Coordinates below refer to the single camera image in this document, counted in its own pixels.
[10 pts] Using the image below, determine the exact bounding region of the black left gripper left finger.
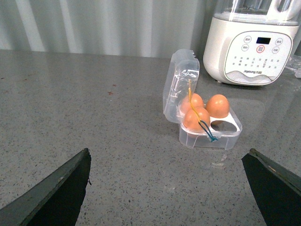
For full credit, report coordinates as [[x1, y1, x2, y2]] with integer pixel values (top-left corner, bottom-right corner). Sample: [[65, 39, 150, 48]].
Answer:
[[0, 148, 91, 226]]

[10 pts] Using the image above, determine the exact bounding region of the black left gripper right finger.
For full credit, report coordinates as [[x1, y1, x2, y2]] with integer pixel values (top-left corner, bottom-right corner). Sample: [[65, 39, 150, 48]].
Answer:
[[242, 148, 301, 226]]

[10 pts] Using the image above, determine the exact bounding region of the clear plastic egg box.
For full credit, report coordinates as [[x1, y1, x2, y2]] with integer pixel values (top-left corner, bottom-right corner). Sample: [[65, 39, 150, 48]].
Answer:
[[163, 49, 242, 150]]

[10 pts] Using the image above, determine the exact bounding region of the brown egg back right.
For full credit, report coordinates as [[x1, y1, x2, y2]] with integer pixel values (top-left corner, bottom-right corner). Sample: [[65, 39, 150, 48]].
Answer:
[[206, 94, 230, 118]]

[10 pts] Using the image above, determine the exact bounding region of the brown egg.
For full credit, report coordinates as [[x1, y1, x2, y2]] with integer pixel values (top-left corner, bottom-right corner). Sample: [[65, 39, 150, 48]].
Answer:
[[180, 93, 204, 114], [183, 107, 210, 132], [206, 94, 230, 118]]

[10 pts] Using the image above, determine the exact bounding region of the brown egg front left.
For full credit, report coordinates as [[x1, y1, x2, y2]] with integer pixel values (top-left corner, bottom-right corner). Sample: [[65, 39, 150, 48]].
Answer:
[[183, 107, 210, 132]]

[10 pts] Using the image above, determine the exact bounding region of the brown egg back left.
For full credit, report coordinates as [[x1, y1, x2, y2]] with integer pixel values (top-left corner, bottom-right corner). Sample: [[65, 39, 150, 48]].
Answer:
[[180, 93, 204, 114]]

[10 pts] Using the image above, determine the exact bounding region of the yellow blue rubber band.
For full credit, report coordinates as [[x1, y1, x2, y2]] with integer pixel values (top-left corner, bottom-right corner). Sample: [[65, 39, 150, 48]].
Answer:
[[188, 80, 218, 142]]

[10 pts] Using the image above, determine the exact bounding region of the clear plastic wrap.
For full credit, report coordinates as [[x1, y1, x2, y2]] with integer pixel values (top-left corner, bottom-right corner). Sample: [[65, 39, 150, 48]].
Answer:
[[285, 55, 301, 79]]

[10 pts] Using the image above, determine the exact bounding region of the white Joyoung blender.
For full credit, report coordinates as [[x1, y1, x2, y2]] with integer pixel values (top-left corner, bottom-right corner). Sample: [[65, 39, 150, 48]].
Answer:
[[203, 0, 301, 86]]

